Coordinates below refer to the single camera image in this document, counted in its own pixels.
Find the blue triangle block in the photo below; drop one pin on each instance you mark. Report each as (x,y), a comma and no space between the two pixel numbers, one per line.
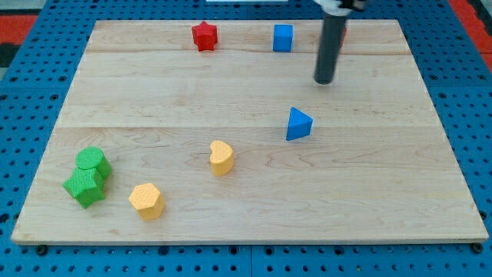
(299,124)

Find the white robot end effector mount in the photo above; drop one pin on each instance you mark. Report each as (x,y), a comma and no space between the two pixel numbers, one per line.
(341,7)

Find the wooden board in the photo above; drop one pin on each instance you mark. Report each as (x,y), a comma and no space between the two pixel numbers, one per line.
(377,167)

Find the yellow hexagon block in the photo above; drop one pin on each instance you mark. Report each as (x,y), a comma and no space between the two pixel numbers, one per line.
(148,201)

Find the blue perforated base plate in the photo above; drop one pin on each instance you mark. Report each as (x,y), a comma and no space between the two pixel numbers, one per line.
(37,79)

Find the green cylinder block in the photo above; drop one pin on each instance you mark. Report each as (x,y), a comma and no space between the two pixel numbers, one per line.
(93,158)

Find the yellow heart block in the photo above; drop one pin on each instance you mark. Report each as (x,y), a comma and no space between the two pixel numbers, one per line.
(221,158)

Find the red star block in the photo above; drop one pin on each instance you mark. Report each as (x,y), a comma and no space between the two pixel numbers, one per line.
(205,36)

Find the blue cube block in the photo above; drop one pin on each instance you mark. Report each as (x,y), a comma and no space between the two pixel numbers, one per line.
(282,38)

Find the green star block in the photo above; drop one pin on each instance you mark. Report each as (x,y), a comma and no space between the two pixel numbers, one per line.
(86,186)

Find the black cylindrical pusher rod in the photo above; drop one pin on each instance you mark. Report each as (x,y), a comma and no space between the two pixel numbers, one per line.
(331,39)

